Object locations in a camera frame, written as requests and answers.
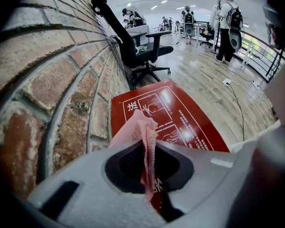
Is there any black floor cable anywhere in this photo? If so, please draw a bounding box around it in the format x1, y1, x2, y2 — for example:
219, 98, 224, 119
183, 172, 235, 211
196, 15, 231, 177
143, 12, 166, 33
228, 83, 247, 142

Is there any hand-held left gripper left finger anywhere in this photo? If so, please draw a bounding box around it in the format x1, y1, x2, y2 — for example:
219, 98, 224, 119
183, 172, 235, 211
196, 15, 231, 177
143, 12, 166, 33
27, 140, 167, 228

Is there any black office chair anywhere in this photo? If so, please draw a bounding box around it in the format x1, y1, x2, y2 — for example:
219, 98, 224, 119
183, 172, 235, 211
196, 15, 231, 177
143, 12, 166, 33
91, 0, 174, 90

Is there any person in white shirt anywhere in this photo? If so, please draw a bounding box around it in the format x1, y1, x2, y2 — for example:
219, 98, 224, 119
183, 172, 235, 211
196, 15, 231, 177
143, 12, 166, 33
228, 56, 285, 228

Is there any pink cloth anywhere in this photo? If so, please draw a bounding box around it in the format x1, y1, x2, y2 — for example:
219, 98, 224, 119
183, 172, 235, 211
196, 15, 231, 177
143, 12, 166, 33
109, 109, 159, 201

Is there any black coat stand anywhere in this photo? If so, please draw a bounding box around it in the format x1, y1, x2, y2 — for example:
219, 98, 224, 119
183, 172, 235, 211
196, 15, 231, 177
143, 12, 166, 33
212, 0, 223, 54

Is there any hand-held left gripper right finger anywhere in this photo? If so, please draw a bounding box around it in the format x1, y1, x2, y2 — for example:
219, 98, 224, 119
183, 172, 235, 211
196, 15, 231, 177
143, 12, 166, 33
154, 140, 255, 228

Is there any white floor cable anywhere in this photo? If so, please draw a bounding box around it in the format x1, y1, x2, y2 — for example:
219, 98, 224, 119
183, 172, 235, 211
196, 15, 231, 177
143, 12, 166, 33
230, 76, 266, 102

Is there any black metal railing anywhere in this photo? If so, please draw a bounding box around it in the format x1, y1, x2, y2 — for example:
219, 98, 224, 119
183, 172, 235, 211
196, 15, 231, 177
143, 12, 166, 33
237, 29, 285, 83

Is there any red fire extinguisher box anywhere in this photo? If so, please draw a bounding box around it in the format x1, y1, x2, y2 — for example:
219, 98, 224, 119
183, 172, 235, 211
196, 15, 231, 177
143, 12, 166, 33
111, 79, 230, 215

